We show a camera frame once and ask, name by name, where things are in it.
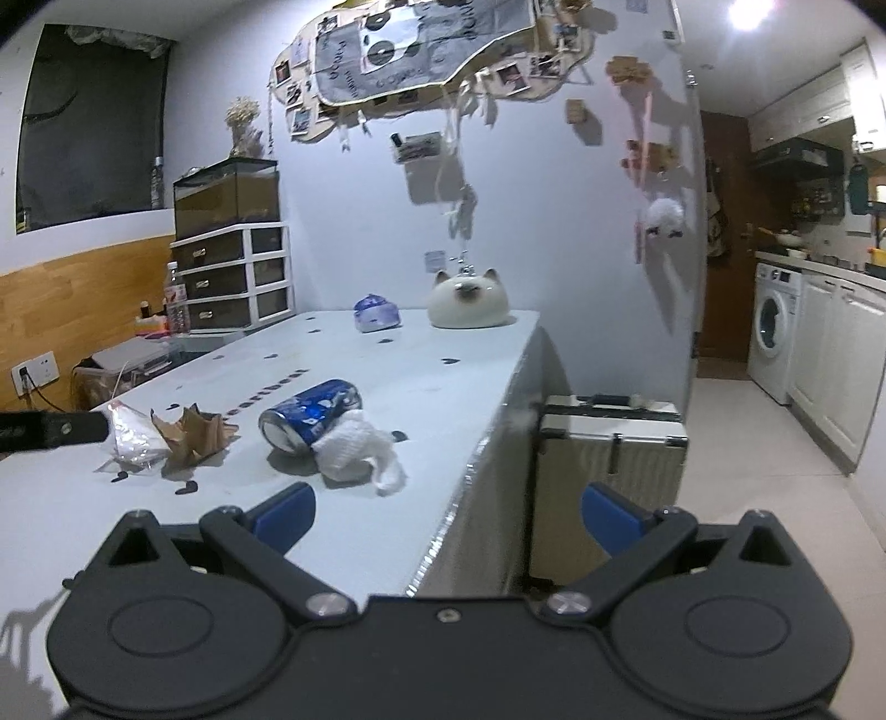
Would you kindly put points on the crumpled white tissue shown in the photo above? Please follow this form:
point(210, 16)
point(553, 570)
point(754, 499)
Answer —
point(353, 446)

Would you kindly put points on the blue and white packet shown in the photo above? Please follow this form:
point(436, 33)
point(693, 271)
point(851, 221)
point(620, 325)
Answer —
point(377, 315)

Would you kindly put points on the wooden wall ornament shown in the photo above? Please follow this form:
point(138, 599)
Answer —
point(576, 111)
point(626, 69)
point(650, 158)

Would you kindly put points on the white cat-shaped ornament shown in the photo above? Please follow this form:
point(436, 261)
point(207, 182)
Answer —
point(467, 301)

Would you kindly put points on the dried flower bunch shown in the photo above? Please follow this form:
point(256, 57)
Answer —
point(243, 119)

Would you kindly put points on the ceiling light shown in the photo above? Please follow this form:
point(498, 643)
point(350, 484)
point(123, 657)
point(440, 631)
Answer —
point(752, 10)

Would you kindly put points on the slim silver bottle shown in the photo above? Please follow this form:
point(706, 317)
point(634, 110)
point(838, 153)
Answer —
point(157, 181)

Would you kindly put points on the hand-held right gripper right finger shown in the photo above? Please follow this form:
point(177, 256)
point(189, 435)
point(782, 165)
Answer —
point(609, 516)

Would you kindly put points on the white wall outlet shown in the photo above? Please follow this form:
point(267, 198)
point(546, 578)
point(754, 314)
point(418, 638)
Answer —
point(38, 370)

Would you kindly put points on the white washing machine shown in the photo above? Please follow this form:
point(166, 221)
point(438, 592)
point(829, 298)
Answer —
point(774, 332)

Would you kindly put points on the clear plastic storage box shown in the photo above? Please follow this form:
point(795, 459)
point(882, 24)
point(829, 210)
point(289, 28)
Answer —
point(131, 360)

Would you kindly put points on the blue drink can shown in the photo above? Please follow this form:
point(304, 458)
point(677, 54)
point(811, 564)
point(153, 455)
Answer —
point(311, 412)

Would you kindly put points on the white upper kitchen cabinets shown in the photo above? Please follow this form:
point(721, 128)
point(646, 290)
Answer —
point(803, 104)

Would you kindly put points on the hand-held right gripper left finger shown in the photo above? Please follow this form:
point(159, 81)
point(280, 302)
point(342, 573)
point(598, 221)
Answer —
point(284, 516)

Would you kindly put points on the clear plastic bottle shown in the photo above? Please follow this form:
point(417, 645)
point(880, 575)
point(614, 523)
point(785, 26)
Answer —
point(177, 304)

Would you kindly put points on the glass tank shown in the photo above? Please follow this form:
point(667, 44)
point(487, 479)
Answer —
point(221, 201)

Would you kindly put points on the white kitchen base cabinet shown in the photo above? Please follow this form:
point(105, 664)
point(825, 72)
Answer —
point(841, 367)

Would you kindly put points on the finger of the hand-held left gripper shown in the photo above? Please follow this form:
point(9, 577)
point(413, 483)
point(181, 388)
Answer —
point(48, 430)

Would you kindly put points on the clear plastic wrapper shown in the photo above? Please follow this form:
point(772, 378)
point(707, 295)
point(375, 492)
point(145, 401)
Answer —
point(135, 436)

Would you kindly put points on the dark window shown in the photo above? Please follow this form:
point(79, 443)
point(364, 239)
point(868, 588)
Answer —
point(90, 124)

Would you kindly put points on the wall photo card holder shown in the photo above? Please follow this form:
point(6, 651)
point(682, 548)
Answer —
point(419, 147)

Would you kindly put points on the brown wooden door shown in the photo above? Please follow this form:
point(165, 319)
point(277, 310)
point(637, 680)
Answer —
point(734, 291)

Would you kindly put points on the white plastic drawer unit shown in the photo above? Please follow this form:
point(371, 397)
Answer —
point(228, 277)

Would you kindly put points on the white plush wall toy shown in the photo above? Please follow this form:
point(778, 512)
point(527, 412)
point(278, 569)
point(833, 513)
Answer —
point(663, 216)

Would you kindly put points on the cloud-shaped wall photo board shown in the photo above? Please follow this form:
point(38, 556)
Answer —
point(415, 41)

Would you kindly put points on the hanging apron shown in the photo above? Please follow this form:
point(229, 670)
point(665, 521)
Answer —
point(716, 214)

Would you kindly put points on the dark range hood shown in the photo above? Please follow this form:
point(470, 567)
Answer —
point(796, 156)

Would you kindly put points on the crumpled brown paper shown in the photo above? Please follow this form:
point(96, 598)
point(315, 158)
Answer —
point(197, 436)

